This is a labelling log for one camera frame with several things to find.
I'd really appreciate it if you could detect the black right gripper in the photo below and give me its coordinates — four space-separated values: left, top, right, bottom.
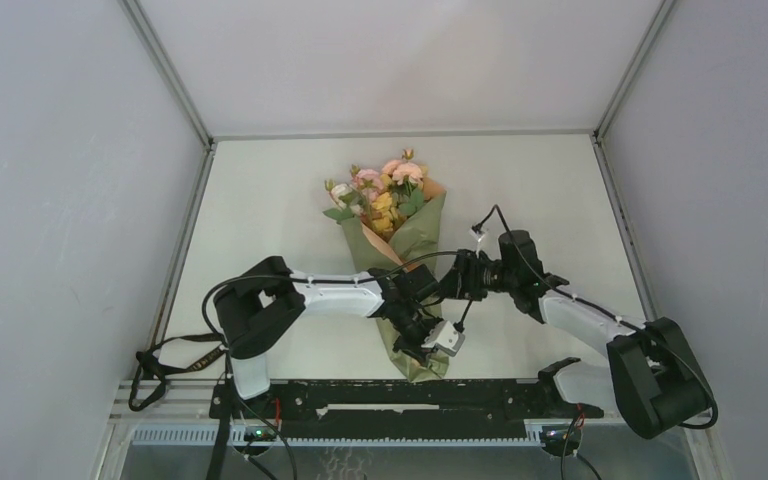
438 247 518 301

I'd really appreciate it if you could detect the orange green wrapping paper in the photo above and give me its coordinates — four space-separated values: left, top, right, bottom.
338 173 452 384

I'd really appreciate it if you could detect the yellow fake flower stem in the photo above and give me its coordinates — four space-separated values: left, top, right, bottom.
369 192 403 240

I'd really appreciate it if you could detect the pink fake flower stem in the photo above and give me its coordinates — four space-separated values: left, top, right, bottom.
380 148 427 218
350 165 386 202

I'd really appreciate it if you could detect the white fake flower stem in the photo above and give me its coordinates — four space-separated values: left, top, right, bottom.
323 179 366 224

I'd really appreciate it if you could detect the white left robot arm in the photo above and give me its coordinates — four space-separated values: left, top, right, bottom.
201 256 462 417

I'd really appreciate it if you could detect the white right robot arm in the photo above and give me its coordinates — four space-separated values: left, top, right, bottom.
439 230 719 439

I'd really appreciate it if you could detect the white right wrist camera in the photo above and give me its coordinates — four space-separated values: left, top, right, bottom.
470 225 487 244

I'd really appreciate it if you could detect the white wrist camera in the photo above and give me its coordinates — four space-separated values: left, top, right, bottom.
422 320 465 357
470 225 487 244

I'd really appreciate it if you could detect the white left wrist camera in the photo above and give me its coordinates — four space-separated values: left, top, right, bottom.
422 320 465 357

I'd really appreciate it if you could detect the black mounting base rail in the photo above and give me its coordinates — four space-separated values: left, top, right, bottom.
208 379 605 442

